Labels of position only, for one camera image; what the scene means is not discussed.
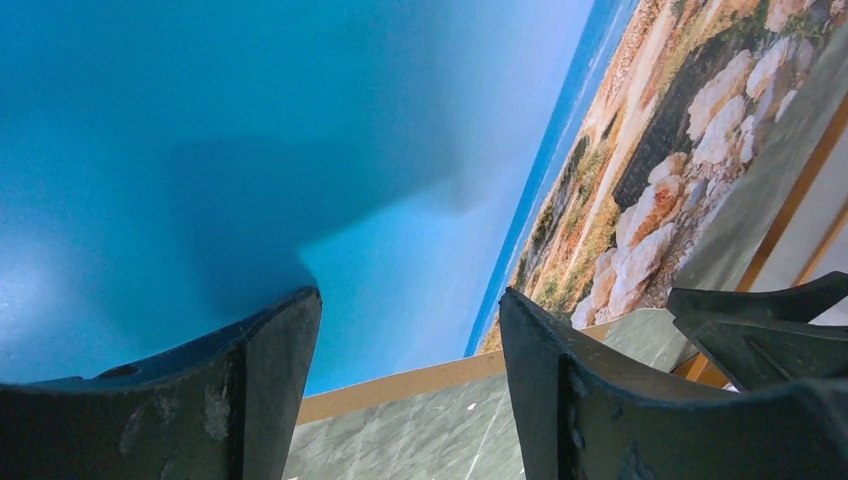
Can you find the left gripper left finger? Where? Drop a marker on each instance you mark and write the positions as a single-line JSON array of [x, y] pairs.
[[222, 406]]

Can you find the seaside landscape photo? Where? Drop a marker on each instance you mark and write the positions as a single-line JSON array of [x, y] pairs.
[[171, 167]]

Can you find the orange wooden rack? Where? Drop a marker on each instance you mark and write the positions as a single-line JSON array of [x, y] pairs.
[[777, 225]]

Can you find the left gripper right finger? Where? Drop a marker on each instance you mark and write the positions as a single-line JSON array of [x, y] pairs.
[[585, 411]]

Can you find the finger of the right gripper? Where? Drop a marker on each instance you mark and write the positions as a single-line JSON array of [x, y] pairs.
[[762, 339]]

